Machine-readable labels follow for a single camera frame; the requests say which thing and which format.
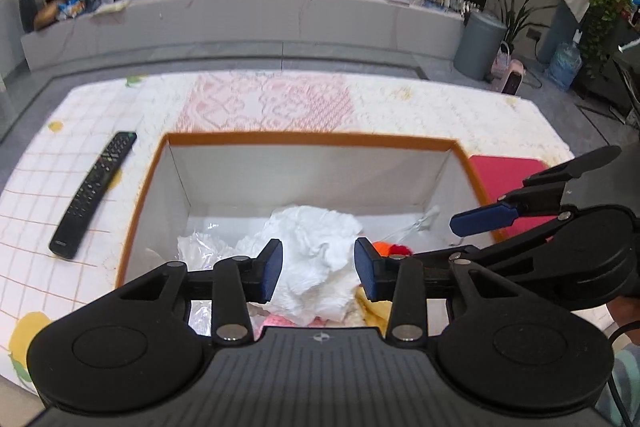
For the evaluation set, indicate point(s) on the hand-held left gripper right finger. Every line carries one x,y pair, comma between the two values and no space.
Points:
364,269

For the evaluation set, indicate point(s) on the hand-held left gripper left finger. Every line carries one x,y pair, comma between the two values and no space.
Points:
271,269

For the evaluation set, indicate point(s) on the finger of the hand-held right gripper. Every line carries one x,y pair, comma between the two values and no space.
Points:
482,217
520,247

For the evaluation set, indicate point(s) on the crochet strawberry and orange toy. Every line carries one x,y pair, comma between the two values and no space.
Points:
395,249

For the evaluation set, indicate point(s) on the yellow cloth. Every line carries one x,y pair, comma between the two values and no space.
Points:
375,309

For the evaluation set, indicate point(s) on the pink crochet item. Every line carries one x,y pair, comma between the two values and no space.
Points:
285,321

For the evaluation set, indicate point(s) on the white tissue paper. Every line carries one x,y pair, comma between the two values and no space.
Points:
310,232

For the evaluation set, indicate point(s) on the clear plastic bag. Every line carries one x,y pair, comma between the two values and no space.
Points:
205,247

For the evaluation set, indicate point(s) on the orange cardboard box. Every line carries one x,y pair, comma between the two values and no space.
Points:
300,172

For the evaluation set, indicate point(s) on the red flat pad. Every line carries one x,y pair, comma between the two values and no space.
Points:
500,174

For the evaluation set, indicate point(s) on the teal striped clothing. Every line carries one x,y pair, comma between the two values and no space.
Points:
627,387

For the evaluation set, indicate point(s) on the dark cabinet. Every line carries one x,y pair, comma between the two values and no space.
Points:
617,92

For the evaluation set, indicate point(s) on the grey trash can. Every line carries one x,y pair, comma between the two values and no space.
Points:
477,47

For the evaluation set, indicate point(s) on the blue water jug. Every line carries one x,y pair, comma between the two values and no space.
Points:
564,67

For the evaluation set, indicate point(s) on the black remote control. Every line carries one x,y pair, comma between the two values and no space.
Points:
92,197

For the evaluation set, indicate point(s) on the long-leaf potted plant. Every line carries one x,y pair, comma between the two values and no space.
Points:
515,17

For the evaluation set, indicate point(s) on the bushy green plant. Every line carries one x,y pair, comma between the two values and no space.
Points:
607,12

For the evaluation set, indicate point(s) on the white marble television console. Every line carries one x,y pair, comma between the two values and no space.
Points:
250,22

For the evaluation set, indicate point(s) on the blue snack packets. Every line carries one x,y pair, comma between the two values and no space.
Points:
72,7

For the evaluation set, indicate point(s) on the brown round bread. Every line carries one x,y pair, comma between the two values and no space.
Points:
46,16

